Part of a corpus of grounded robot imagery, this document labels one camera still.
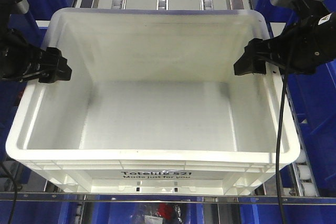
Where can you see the steel front shelf rail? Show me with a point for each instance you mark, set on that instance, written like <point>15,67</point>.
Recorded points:
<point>240,200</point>

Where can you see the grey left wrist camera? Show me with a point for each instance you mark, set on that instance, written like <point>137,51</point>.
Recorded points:
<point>15,6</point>

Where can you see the white plastic tote bin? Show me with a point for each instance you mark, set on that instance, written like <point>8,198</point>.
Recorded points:
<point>153,106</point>

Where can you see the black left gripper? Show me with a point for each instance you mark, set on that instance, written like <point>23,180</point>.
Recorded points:
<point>22,61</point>

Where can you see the red packaged items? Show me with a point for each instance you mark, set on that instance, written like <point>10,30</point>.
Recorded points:
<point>169,211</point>

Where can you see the blue bin right shelf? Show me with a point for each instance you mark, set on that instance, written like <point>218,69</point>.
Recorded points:
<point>314,102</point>

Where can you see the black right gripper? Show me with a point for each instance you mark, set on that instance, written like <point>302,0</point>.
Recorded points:
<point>300,48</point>

